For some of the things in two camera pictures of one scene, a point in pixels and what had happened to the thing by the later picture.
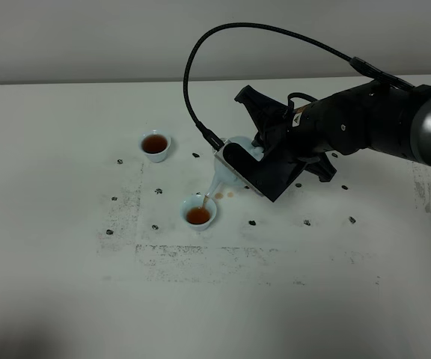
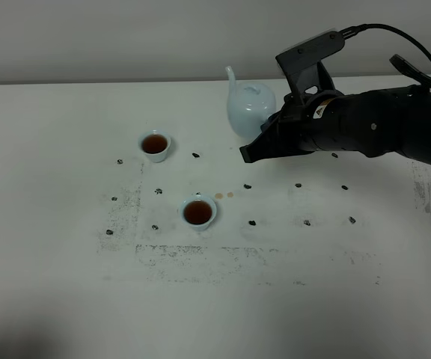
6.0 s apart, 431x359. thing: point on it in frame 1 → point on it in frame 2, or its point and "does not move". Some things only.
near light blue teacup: (198, 218) does not move
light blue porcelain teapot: (224, 173) → (248, 106)
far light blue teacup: (155, 143) does not move
